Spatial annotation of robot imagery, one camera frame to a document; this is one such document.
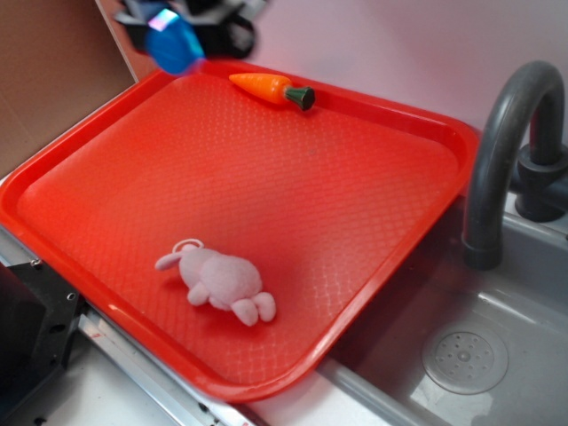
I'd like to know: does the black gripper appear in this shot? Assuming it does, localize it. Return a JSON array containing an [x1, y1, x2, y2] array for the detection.
[[114, 0, 268, 59]]

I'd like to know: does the blue toy bottle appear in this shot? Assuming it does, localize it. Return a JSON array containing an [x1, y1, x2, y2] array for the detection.
[[145, 9, 205, 76]]

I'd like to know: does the orange toy carrot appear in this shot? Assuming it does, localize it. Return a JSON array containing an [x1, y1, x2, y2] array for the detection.
[[229, 73, 316, 111]]

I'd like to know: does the brown cardboard panel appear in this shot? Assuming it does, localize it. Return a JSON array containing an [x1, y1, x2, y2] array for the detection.
[[1, 1, 136, 176]]

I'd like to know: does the red plastic tray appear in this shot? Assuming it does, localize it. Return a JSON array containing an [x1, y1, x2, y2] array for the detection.
[[1, 61, 478, 403]]

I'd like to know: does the pink plush bunny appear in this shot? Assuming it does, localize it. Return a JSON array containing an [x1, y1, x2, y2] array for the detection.
[[154, 239, 277, 327]]

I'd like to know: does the grey toy faucet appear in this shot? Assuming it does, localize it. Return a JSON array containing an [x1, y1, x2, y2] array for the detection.
[[461, 60, 567, 270]]

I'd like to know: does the grey toy sink basin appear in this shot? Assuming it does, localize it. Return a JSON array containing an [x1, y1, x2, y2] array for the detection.
[[319, 202, 567, 425]]

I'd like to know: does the black metal mount block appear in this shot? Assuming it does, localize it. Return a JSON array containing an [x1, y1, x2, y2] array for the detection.
[[1, 259, 84, 422]]

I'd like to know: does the aluminium rail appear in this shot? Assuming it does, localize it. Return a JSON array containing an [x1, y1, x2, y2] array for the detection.
[[0, 225, 263, 426]]

